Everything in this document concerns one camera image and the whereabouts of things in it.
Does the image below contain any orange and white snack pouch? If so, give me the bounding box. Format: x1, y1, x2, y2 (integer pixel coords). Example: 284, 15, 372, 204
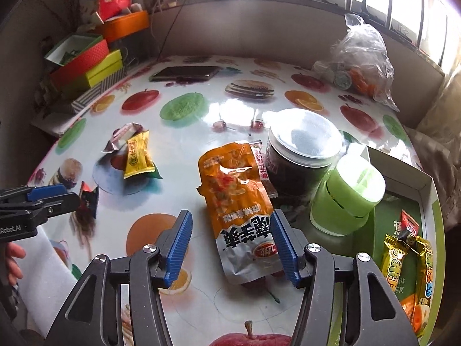
196, 140, 285, 285

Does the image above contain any dark jar white lid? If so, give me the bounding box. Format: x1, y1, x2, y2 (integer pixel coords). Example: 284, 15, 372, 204
267, 108, 342, 197

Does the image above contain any red white snack stick packet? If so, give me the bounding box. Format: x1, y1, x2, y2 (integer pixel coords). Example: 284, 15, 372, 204
250, 140, 278, 199

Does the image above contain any white foam sheet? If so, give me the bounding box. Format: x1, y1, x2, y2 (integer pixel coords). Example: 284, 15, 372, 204
16, 227, 78, 336

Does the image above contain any black smartphone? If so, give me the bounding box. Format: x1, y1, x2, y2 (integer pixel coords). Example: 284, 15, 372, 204
149, 65, 221, 82

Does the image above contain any white nougat candy packet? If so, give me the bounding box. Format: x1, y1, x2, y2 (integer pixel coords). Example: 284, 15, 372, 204
104, 123, 149, 153

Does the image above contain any red box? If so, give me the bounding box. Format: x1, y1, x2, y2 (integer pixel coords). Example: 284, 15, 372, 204
45, 34, 109, 89

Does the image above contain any striped box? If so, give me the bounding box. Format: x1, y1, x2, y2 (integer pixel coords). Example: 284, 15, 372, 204
71, 68, 128, 114

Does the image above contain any green lidded glass jar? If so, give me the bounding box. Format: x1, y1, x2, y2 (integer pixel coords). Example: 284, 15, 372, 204
310, 153, 387, 236

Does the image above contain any black cable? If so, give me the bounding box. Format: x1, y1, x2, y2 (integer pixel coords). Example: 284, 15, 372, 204
158, 0, 185, 56

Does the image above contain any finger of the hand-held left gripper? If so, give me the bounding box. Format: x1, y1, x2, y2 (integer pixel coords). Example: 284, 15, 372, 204
0, 184, 67, 208
34, 192, 82, 219

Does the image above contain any dark red candy packet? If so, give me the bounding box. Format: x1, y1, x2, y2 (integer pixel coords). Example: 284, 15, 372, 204
79, 182, 99, 220

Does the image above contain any beige patterned curtain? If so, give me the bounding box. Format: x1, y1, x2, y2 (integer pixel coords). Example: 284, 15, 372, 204
407, 76, 461, 231

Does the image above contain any person's left hand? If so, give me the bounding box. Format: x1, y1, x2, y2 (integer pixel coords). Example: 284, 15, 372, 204
5, 242, 27, 287

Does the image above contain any orange snack packet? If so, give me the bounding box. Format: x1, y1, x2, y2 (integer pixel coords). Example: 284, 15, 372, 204
399, 292, 420, 327

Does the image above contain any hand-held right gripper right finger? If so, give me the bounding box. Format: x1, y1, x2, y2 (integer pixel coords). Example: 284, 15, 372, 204
270, 209, 420, 346

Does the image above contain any lime green box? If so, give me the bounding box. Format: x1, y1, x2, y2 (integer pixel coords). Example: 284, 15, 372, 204
84, 50, 125, 89

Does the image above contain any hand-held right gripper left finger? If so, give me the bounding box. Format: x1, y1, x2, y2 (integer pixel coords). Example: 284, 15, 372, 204
45, 209, 193, 346

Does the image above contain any orange box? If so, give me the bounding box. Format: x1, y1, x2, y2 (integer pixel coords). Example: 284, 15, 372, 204
95, 10, 150, 43

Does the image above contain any yellow candy packet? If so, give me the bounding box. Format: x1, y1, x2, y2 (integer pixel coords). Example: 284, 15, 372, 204
124, 131, 155, 180

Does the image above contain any green cardboard box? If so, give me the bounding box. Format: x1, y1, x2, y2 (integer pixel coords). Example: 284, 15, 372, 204
356, 146, 445, 346

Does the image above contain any clear plastic bag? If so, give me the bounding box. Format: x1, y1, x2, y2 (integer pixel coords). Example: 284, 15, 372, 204
313, 14, 400, 112

